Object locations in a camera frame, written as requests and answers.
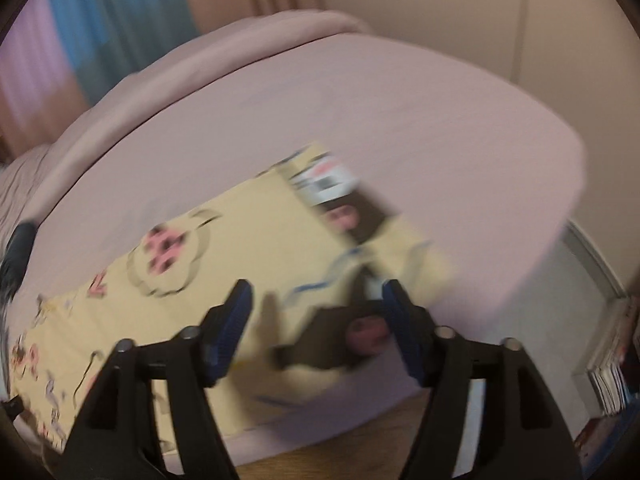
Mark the pink curtain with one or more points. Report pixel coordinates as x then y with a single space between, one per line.
35 70

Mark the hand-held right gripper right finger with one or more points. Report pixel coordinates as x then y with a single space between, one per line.
405 335

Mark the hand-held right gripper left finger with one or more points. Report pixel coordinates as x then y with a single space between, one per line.
230 332

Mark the bed with purple sheet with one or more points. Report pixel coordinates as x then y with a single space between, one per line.
425 135

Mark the stack of books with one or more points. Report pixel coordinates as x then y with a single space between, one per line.
615 360

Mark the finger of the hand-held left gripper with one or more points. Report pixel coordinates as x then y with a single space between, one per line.
19 245

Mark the yellow cartoon print pants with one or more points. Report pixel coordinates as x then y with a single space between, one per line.
280 230

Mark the purple duvet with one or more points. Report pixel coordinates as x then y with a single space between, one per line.
200 70

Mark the blue curtain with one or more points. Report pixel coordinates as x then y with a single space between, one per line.
120 20

